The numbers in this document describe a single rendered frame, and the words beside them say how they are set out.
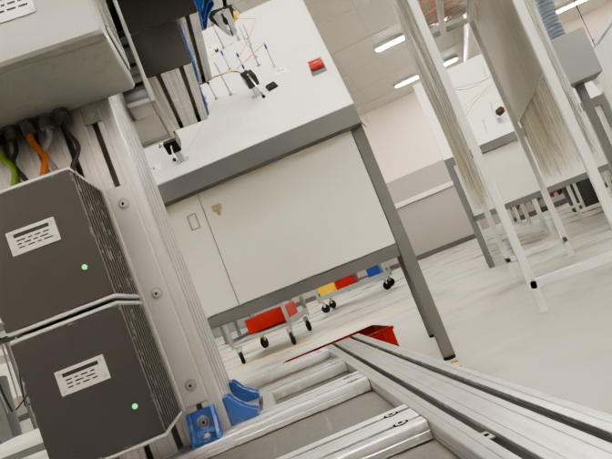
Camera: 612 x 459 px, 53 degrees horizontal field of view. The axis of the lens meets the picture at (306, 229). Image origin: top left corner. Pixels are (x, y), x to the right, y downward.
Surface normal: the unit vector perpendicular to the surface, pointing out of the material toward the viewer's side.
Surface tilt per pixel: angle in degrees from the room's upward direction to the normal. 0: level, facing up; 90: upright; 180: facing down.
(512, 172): 90
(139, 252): 90
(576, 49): 90
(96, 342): 90
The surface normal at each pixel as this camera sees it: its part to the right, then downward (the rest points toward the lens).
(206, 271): -0.11, -0.04
